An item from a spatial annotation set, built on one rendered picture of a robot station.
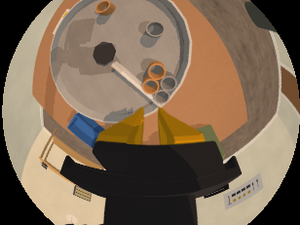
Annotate grey metal bushing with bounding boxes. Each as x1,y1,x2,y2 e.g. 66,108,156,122
154,84,169,104
160,72,177,91
146,21,165,38

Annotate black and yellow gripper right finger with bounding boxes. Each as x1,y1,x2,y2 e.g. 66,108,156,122
158,107,206,145

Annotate blue crate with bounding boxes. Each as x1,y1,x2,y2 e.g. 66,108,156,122
67,112,104,149

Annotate bronze bushing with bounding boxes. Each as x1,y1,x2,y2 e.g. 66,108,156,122
95,0,116,16
148,61,166,80
142,75,159,94

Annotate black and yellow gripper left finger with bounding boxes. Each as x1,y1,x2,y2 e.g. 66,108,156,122
96,107,144,145

